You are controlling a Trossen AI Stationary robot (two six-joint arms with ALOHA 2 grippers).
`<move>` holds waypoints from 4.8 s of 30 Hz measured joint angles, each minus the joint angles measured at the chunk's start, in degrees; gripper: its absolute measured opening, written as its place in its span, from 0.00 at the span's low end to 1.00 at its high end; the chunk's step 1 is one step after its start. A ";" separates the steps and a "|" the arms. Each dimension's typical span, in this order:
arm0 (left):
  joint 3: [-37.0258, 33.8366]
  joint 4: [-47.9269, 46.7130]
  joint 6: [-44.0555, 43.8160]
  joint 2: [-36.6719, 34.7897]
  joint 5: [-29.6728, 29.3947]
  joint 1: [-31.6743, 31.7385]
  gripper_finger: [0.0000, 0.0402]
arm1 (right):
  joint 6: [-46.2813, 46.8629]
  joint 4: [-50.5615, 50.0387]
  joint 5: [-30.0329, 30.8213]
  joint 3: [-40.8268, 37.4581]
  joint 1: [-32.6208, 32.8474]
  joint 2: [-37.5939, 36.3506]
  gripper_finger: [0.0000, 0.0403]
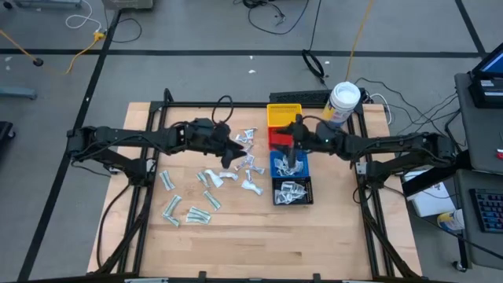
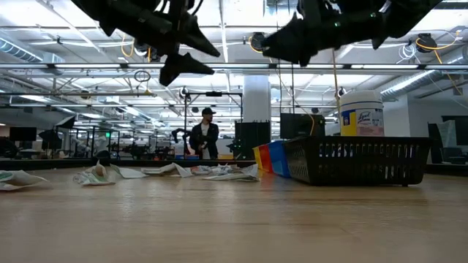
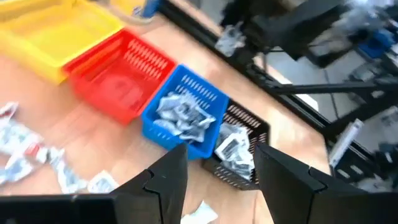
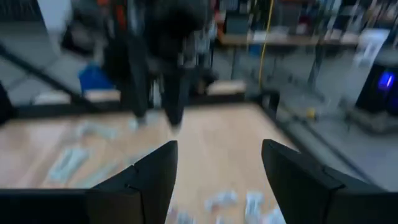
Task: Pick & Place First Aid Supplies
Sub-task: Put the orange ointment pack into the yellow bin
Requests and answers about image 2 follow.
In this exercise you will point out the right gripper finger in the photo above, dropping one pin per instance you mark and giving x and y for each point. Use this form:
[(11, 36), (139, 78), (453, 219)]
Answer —
[(296, 55), (289, 34)]

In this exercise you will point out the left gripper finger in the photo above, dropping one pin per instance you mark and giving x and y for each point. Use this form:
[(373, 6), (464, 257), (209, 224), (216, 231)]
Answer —
[(183, 69), (197, 40)]

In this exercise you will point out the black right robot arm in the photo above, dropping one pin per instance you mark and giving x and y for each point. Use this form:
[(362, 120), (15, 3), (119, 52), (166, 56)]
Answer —
[(409, 14)]

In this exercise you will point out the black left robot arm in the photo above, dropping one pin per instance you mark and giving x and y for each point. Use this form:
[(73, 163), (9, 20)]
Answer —
[(120, 14)]

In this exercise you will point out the background black robot arm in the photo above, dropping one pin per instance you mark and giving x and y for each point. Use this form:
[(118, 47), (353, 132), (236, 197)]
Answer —
[(179, 135)]

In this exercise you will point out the white building column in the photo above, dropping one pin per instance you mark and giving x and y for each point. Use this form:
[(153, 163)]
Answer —
[(256, 98)]

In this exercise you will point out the person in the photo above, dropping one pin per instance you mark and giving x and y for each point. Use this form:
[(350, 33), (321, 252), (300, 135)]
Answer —
[(204, 135)]

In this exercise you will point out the black flat box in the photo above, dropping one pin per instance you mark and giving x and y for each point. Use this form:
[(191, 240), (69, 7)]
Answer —
[(301, 126)]

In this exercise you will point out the white disinfecting wipes canister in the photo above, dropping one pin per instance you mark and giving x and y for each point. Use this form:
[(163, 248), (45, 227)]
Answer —
[(362, 117)]

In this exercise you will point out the orange yellow bin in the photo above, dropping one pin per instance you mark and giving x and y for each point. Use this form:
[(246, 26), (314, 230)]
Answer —
[(226, 156)]

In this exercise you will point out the white bandage wrapper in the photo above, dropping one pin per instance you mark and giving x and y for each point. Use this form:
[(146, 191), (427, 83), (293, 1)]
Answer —
[(128, 171), (170, 170), (234, 177)]

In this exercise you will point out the small white printed packet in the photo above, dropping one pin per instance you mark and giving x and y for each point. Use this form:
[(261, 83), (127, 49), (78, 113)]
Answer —
[(204, 170), (225, 168)]

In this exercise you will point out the blue plastic bin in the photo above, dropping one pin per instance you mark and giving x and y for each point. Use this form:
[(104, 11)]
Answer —
[(279, 159)]

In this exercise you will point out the red plastic bin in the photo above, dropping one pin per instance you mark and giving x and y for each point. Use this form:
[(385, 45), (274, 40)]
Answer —
[(265, 159)]

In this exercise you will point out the yellow plastic bin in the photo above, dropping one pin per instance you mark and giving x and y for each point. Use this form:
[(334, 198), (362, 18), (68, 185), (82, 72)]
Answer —
[(257, 158)]

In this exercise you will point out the black perforated basket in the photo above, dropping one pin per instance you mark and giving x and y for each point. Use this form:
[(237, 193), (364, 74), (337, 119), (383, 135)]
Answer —
[(358, 160)]

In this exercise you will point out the black studio lamp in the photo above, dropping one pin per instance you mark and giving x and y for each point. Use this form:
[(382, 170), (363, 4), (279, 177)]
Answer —
[(66, 121)]

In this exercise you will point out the green striped bandage wrapper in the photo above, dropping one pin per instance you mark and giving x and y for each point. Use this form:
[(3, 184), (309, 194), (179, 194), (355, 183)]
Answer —
[(18, 179), (93, 176)]

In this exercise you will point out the black camera gantry frame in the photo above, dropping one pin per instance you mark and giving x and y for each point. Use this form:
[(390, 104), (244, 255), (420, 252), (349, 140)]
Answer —
[(219, 94)]

